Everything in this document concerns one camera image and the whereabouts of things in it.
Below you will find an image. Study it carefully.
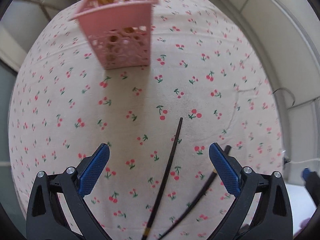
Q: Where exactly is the black chopstick with gold band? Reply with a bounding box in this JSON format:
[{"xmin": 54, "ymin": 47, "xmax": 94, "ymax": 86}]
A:
[{"xmin": 141, "ymin": 117, "xmax": 183, "ymax": 240}]

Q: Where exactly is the cherry print tablecloth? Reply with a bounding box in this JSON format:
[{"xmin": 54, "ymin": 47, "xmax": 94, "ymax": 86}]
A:
[{"xmin": 9, "ymin": 0, "xmax": 283, "ymax": 239}]

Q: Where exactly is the pink perforated utensil basket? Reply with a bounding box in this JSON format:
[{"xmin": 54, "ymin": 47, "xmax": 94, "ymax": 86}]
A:
[{"xmin": 72, "ymin": 0, "xmax": 158, "ymax": 70}]

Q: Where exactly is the white cable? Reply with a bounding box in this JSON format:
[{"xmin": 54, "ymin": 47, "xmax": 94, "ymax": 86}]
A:
[{"xmin": 283, "ymin": 158, "xmax": 320, "ymax": 165}]

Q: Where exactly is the black power cable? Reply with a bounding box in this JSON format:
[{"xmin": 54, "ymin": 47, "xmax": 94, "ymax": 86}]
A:
[{"xmin": 272, "ymin": 87, "xmax": 297, "ymax": 108}]

